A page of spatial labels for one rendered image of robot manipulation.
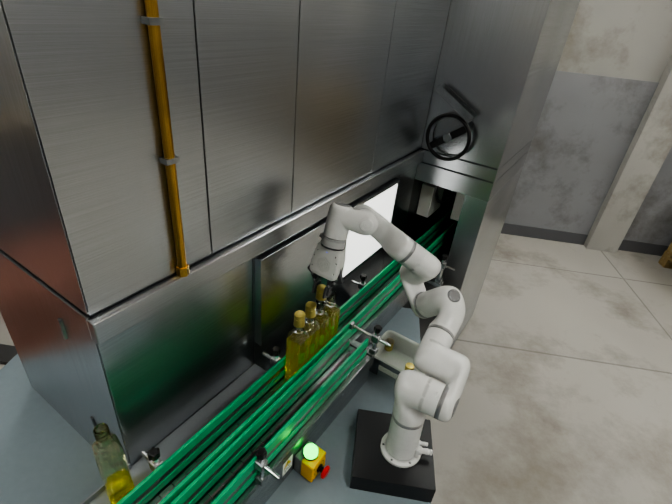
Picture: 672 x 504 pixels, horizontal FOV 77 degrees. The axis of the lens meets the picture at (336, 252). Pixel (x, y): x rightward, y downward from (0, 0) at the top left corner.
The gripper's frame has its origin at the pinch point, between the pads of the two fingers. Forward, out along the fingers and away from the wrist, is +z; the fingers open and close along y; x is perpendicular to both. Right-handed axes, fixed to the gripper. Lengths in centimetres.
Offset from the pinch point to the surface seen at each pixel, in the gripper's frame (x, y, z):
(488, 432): 116, 61, 92
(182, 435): -39, -11, 42
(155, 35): -58, -12, -59
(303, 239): 1.1, -11.7, -12.7
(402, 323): 62, 11, 29
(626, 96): 349, 55, -121
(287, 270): -4.2, -11.7, -2.7
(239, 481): -43, 14, 36
